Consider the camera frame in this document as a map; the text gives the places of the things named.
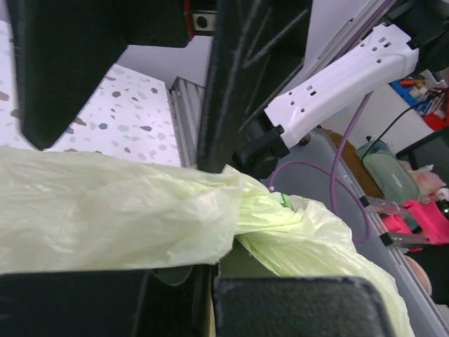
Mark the pale green water bottle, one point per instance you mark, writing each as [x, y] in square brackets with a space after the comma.
[392, 178]

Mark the pale green avocado-print plastic bag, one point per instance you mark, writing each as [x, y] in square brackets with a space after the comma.
[87, 211]

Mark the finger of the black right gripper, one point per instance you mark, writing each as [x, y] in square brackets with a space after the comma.
[63, 49]
[258, 48]

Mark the pink plastic printed part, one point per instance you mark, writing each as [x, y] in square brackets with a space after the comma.
[422, 226]

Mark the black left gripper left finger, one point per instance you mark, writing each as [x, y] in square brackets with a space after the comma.
[159, 302]

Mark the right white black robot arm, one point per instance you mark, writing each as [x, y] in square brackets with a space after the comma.
[403, 37]

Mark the aluminium rail frame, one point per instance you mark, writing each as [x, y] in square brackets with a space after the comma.
[185, 100]

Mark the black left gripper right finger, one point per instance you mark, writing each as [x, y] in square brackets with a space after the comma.
[249, 300]

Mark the blue parts bin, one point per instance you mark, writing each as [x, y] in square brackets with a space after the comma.
[415, 91]

